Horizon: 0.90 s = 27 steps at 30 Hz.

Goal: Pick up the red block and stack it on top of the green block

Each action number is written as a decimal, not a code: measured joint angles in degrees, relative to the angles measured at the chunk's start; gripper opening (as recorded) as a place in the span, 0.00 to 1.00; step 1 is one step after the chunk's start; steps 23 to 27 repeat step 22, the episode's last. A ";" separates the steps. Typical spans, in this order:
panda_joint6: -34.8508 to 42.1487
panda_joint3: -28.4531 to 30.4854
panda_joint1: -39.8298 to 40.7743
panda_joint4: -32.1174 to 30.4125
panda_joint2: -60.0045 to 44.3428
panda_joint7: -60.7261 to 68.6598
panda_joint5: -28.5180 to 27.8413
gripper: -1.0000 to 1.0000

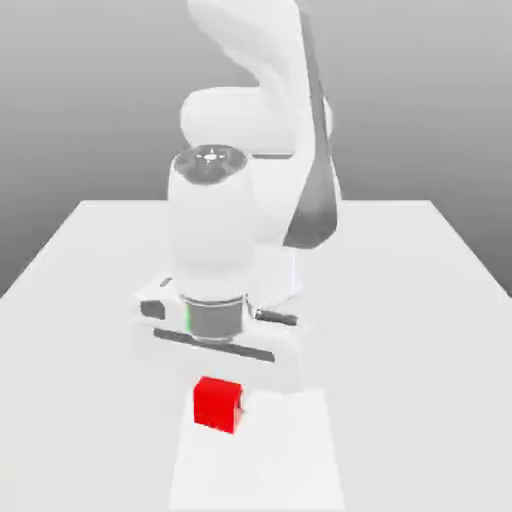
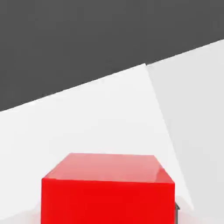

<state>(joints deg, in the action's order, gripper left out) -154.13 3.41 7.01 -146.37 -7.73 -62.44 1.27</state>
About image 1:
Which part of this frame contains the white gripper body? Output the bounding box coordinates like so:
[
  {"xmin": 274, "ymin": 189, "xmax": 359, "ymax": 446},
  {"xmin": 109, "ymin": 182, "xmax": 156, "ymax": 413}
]
[{"xmin": 131, "ymin": 316, "xmax": 308, "ymax": 396}]

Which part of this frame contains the small red cube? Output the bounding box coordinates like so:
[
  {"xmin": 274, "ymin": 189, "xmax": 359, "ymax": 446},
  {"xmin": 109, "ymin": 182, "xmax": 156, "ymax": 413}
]
[{"xmin": 192, "ymin": 375, "xmax": 246, "ymax": 436}]

